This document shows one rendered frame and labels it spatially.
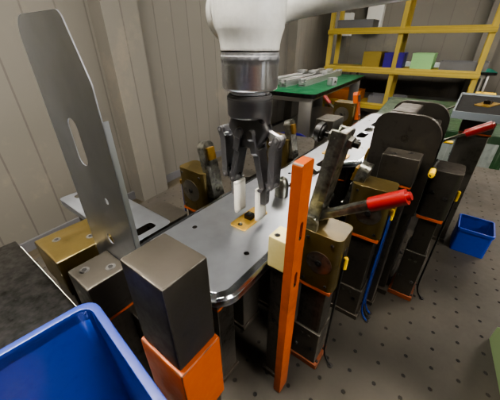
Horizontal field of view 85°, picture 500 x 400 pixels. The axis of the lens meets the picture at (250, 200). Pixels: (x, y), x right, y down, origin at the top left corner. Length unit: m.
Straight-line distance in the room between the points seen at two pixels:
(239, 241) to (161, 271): 0.34
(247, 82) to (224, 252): 0.28
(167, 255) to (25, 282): 0.34
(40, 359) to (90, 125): 0.18
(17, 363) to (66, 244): 0.27
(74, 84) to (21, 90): 2.04
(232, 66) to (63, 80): 0.22
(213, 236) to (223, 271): 0.10
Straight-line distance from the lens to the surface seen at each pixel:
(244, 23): 0.42
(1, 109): 2.30
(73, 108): 0.31
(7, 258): 0.57
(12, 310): 0.47
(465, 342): 0.89
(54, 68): 0.32
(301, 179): 0.32
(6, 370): 0.24
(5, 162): 2.35
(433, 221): 0.76
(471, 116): 0.90
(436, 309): 0.93
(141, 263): 0.19
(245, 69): 0.43
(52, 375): 0.26
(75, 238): 0.50
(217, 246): 0.50
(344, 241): 0.45
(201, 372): 0.25
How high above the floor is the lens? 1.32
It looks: 30 degrees down
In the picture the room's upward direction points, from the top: straight up
